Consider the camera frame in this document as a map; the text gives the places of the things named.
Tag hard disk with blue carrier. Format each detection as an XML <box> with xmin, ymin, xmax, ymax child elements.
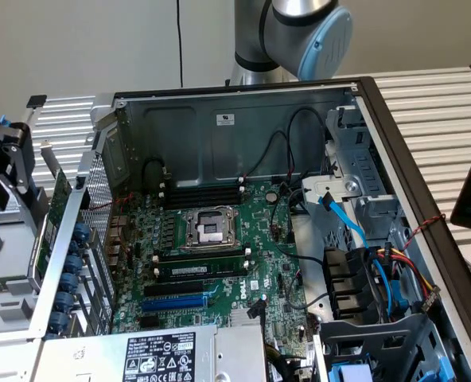
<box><xmin>0</xmin><ymin>113</ymin><xmax>37</xmax><ymax>224</ymax></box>

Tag blue expansion slot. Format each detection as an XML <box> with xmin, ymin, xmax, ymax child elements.
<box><xmin>141</xmin><ymin>294</ymin><xmax>209</xmax><ymax>314</ymax></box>

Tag green Dell motherboard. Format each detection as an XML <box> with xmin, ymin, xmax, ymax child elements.
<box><xmin>107</xmin><ymin>181</ymin><xmax>321</xmax><ymax>361</ymax></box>

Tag silver power supply unit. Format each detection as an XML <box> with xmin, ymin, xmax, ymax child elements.
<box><xmin>31</xmin><ymin>323</ymin><xmax>269</xmax><ymax>382</ymax></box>

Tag black RAM slot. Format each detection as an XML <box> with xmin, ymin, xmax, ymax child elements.
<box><xmin>166</xmin><ymin>197</ymin><xmax>243</xmax><ymax>209</ymax></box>
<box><xmin>166</xmin><ymin>193</ymin><xmax>243</xmax><ymax>204</ymax></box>
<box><xmin>153</xmin><ymin>248</ymin><xmax>252</xmax><ymax>263</ymax></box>
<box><xmin>166</xmin><ymin>189</ymin><xmax>243</xmax><ymax>200</ymax></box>
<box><xmin>166</xmin><ymin>185</ymin><xmax>243</xmax><ymax>195</ymax></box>

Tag long black case wire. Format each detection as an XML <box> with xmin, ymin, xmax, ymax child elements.
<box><xmin>244</xmin><ymin>107</ymin><xmax>327</xmax><ymax>181</ymax></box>

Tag black long expansion slot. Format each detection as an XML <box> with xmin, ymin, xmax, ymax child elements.
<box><xmin>142</xmin><ymin>279</ymin><xmax>205</xmax><ymax>298</ymax></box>

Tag CPU socket metal frame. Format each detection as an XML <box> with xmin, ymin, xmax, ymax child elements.
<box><xmin>179</xmin><ymin>205</ymin><xmax>241</xmax><ymax>253</ymax></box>

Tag silver chipset heat sink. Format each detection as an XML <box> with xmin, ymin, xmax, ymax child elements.
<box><xmin>230</xmin><ymin>308</ymin><xmax>263</xmax><ymax>328</ymax></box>

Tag grey blue drive cage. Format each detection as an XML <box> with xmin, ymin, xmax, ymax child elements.
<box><xmin>312</xmin><ymin>312</ymin><xmax>471</xmax><ymax>382</ymax></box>

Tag yellow red black power wires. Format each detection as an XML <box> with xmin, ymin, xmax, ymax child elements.
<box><xmin>377</xmin><ymin>242</ymin><xmax>442</xmax><ymax>314</ymax></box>

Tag grey parts rack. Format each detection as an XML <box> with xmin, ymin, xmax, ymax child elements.
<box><xmin>0</xmin><ymin>186</ymin><xmax>64</xmax><ymax>336</ymax></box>

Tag black motherboard cable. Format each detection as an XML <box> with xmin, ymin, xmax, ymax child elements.
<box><xmin>270</xmin><ymin>189</ymin><xmax>326</xmax><ymax>267</ymax></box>

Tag short black looped wire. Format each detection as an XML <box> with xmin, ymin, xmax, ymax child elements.
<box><xmin>141</xmin><ymin>156</ymin><xmax>169</xmax><ymax>197</ymax></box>

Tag silver metal disk bay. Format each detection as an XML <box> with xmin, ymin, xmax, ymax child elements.
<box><xmin>301</xmin><ymin>104</ymin><xmax>404</xmax><ymax>224</ymax></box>

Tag thin black wall cable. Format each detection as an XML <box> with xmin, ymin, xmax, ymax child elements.
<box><xmin>176</xmin><ymin>0</ymin><xmax>184</xmax><ymax>88</ymax></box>

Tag thin red wire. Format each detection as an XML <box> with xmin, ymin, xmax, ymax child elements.
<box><xmin>87</xmin><ymin>192</ymin><xmax>136</xmax><ymax>248</ymax></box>

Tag blue SATA wire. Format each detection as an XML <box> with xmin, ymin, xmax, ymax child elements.
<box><xmin>317</xmin><ymin>192</ymin><xmax>410</xmax><ymax>320</ymax></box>

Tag open PC case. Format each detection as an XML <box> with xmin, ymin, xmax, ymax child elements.
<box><xmin>28</xmin><ymin>75</ymin><xmax>471</xmax><ymax>382</ymax></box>

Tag blue card latch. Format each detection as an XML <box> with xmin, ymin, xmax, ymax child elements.
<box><xmin>73</xmin><ymin>222</ymin><xmax>92</xmax><ymax>246</ymax></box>
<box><xmin>58</xmin><ymin>272</ymin><xmax>80</xmax><ymax>294</ymax></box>
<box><xmin>56</xmin><ymin>292</ymin><xmax>78</xmax><ymax>314</ymax></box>
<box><xmin>64</xmin><ymin>254</ymin><xmax>86</xmax><ymax>276</ymax></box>
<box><xmin>49</xmin><ymin>312</ymin><xmax>70</xmax><ymax>333</ymax></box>

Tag spare green RAM stick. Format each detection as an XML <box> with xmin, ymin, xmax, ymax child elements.
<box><xmin>0</xmin><ymin>277</ymin><xmax>30</xmax><ymax>294</ymax></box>

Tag green graphics card black fan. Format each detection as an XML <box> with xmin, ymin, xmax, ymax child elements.
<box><xmin>32</xmin><ymin>141</ymin><xmax>75</xmax><ymax>282</ymax></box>

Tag red black twisted wire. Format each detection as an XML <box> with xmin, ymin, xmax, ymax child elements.
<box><xmin>401</xmin><ymin>213</ymin><xmax>447</xmax><ymax>252</ymax></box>

